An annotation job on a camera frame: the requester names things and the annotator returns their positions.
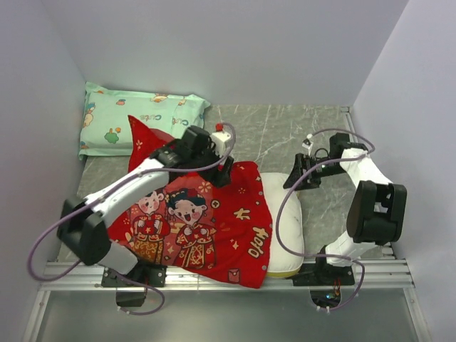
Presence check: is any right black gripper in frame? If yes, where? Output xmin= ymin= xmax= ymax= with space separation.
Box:
xmin=282 ymin=153 xmax=346 ymax=192

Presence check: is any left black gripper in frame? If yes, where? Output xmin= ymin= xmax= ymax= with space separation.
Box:
xmin=190 ymin=141 xmax=234 ymax=188

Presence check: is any red patterned pillowcase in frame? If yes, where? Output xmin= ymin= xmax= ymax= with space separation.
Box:
xmin=106 ymin=114 xmax=274 ymax=290

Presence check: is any cream yellow foam pillow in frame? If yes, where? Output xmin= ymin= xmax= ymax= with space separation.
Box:
xmin=260 ymin=172 xmax=305 ymax=279

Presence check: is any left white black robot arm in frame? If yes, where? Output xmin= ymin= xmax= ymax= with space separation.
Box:
xmin=57 ymin=123 xmax=236 ymax=286

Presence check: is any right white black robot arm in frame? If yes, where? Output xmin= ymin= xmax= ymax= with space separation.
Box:
xmin=283 ymin=128 xmax=408 ymax=285

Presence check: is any mint green cartoon pillow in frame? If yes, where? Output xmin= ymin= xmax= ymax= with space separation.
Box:
xmin=78 ymin=82 xmax=210 ymax=158

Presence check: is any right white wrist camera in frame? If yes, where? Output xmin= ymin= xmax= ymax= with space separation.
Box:
xmin=302 ymin=134 xmax=314 ymax=155

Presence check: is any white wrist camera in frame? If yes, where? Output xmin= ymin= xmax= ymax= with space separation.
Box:
xmin=302 ymin=134 xmax=314 ymax=155
xmin=210 ymin=123 xmax=232 ymax=157

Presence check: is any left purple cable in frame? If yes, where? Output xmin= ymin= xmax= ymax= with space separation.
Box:
xmin=27 ymin=123 xmax=237 ymax=316

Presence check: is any purple cable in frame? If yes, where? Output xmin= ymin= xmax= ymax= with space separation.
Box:
xmin=275 ymin=128 xmax=376 ymax=313
xmin=27 ymin=123 xmax=237 ymax=316

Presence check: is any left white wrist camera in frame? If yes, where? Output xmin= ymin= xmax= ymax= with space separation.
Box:
xmin=210 ymin=123 xmax=232 ymax=157

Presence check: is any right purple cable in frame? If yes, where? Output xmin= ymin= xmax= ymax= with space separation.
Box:
xmin=275 ymin=128 xmax=376 ymax=313

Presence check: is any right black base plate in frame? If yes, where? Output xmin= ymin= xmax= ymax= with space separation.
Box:
xmin=284 ymin=259 xmax=356 ymax=309

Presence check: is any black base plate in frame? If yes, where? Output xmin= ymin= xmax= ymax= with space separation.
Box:
xmin=100 ymin=263 xmax=167 ymax=316
xmin=284 ymin=259 xmax=356 ymax=309

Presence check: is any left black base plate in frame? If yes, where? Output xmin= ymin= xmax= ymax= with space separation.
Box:
xmin=100 ymin=263 xmax=167 ymax=316

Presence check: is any aluminium front rail frame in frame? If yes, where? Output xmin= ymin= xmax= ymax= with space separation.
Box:
xmin=38 ymin=257 xmax=432 ymax=341

